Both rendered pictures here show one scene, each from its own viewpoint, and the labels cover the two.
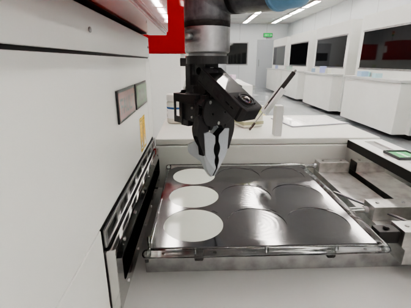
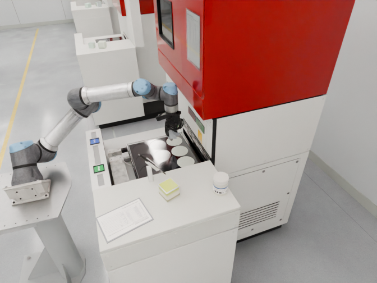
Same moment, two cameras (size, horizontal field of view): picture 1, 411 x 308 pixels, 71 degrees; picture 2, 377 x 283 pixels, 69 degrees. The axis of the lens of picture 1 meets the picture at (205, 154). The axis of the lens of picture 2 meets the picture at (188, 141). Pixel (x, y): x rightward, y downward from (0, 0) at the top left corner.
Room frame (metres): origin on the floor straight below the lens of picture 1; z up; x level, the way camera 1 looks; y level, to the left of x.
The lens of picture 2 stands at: (1.79, -0.31, 1.94)
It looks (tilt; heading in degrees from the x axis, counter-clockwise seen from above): 37 degrees down; 163
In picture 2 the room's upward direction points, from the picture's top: 1 degrees counter-clockwise
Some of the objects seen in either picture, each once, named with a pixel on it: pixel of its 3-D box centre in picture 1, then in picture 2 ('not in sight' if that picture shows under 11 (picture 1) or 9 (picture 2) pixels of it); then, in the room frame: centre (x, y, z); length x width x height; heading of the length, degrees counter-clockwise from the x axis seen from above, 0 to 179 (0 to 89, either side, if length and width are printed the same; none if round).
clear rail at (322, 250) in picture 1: (268, 251); (154, 138); (0.36, -0.09, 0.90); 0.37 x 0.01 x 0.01; 92
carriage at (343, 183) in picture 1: (363, 203); (119, 172); (0.57, -0.35, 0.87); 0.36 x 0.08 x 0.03; 2
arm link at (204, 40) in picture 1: (205, 43); (171, 106); (0.50, 0.00, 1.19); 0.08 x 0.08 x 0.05
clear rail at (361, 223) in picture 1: (331, 195); (132, 163); (0.54, -0.26, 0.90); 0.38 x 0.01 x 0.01; 2
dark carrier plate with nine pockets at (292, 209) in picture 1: (245, 195); (162, 155); (0.54, -0.08, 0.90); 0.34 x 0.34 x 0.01; 2
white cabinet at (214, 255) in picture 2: not in sight; (156, 222); (0.62, -0.19, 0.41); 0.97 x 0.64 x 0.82; 2
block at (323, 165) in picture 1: (331, 165); not in sight; (0.73, -0.34, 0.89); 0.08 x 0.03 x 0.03; 92
